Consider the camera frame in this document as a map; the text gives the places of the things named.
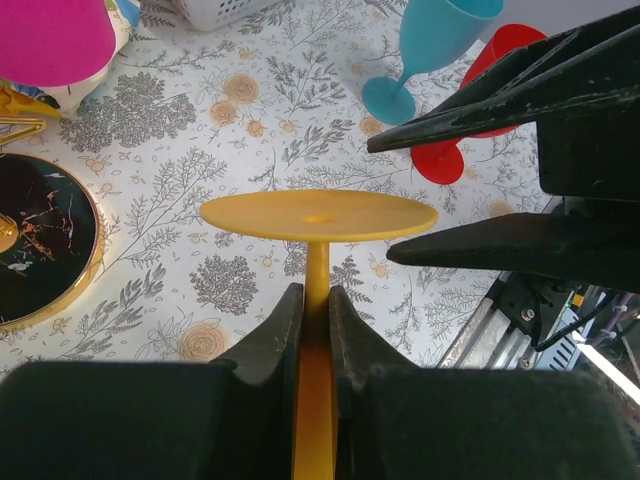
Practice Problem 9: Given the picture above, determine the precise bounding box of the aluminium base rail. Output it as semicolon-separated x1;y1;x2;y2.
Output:
438;272;548;370

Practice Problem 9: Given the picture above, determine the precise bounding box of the gold wine glass rack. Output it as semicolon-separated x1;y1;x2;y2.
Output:
0;87;106;331

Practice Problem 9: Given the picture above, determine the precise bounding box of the red wine glass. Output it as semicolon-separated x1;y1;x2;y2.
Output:
410;23;546;185

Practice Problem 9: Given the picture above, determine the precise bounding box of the dinosaur print cloth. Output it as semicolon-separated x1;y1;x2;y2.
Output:
1;1;140;116

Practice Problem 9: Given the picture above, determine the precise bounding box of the teal wine glass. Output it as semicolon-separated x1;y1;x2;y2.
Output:
362;0;504;126

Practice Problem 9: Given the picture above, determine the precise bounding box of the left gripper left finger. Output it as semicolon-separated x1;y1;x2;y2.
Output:
1;283;304;479

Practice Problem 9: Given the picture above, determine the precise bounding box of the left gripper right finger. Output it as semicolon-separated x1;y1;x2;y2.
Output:
329;286;639;479

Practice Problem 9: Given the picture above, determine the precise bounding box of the blue cable duct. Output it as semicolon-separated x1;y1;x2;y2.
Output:
533;337;581;372

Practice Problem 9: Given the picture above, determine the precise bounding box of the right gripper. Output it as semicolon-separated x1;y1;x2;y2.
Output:
367;7;639;293

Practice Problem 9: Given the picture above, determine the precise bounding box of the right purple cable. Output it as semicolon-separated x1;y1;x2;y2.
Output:
589;292;636;351

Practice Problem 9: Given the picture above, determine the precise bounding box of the white plastic basket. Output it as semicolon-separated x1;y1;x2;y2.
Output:
171;0;277;32

